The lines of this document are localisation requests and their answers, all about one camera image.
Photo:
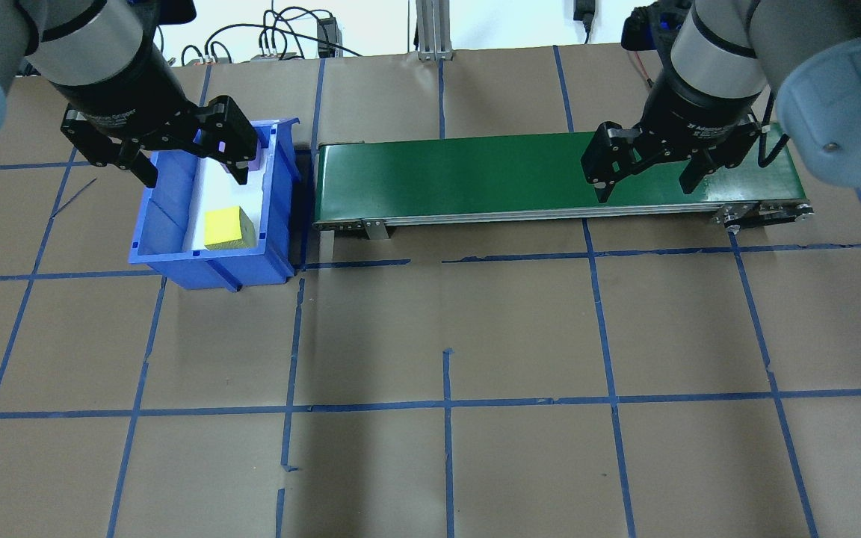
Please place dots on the aluminium profile post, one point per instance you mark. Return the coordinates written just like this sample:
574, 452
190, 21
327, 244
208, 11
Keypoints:
434, 30

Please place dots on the yellow foam block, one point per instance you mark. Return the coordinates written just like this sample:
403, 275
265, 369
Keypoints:
225, 228

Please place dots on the blue plastic storage bin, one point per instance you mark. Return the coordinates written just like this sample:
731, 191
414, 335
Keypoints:
169, 202

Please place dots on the purple foam block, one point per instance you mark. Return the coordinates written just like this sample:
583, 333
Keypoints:
254, 172

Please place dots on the white paper bin liner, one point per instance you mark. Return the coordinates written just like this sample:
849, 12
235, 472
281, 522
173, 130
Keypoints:
229, 190

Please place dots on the green belt conveyor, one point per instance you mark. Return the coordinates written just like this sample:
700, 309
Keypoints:
475, 175

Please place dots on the black power adapter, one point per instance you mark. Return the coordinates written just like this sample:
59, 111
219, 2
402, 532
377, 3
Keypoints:
584, 9
326, 33

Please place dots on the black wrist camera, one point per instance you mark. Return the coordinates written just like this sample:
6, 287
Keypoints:
169, 7
647, 30

